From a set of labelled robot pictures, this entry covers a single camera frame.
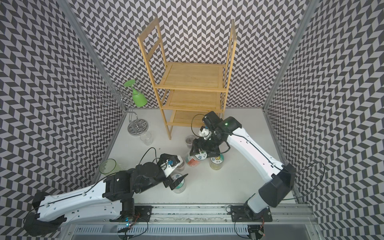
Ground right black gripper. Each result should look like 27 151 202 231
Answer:
190 132 225 158

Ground flower seed jar pink label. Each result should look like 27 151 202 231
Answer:
172 174 186 194

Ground carrot seed jar red label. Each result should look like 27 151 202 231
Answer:
186 151 208 167

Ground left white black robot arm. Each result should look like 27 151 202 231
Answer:
24 154 185 237

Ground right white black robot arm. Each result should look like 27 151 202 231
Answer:
190 111 296 218

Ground yellow label seed jar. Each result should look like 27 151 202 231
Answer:
209 154 224 171

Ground bamboo three-tier shelf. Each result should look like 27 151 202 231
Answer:
137 18 237 138

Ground small clear tub far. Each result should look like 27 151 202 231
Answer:
185 135 196 149

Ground small clear tub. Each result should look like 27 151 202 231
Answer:
185 135 196 149
176 160 186 172

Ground small clear tub middle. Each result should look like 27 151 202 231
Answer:
176 160 186 172

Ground clear glass cup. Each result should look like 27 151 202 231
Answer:
140 131 154 146

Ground green translucent plastic cup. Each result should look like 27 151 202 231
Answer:
99 159 122 176

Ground green plastic goblet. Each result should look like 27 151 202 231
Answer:
124 79 148 108

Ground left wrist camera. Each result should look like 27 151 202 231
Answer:
162 155 182 177

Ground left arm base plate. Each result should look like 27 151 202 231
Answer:
109 205 153 223

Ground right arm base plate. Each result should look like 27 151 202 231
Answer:
227 205 273 223

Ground chrome wire glass rack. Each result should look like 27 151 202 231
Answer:
98 85 149 137

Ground aluminium front rail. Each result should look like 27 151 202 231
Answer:
65 203 319 226

